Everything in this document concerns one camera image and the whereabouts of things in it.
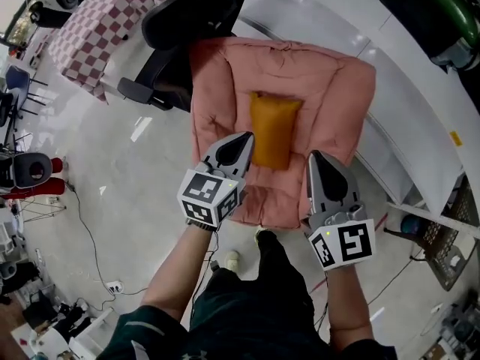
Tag person's right forearm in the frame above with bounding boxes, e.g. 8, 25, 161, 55
325, 262, 377, 352

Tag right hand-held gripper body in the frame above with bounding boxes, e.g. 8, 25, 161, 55
302, 202, 377, 272

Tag grey padded headrest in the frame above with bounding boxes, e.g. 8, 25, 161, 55
10, 151, 54, 189

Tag white long bench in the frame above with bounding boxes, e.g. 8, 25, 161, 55
235, 0, 480, 239

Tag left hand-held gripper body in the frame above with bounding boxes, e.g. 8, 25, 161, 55
176, 158, 247, 229

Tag person's dark shirt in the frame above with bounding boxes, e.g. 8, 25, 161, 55
95, 304, 191, 360

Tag pink cushioned seat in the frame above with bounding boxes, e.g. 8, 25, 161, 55
188, 37, 377, 230

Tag person's left forearm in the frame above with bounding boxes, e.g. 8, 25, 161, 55
140, 221, 218, 332

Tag blue chair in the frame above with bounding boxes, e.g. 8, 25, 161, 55
0, 64, 50, 122

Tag black floor cable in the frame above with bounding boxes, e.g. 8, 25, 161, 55
64, 180, 151, 299

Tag green and black machine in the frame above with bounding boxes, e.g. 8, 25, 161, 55
376, 0, 480, 75

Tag person's black trousers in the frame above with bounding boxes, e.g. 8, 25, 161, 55
188, 230, 399, 360

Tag black round cushion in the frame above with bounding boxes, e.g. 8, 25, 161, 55
28, 1, 73, 30

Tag black office chair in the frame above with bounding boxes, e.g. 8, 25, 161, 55
117, 0, 251, 113

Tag blue ball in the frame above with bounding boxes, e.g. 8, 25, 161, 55
399, 213, 425, 236

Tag red stool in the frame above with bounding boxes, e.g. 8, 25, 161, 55
0, 157, 67, 201

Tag orange pillow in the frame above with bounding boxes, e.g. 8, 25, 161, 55
248, 91, 303, 171

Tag pink checkered tablecloth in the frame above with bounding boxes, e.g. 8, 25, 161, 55
47, 0, 157, 105

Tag black mesh basket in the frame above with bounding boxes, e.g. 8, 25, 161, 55
414, 176, 480, 293

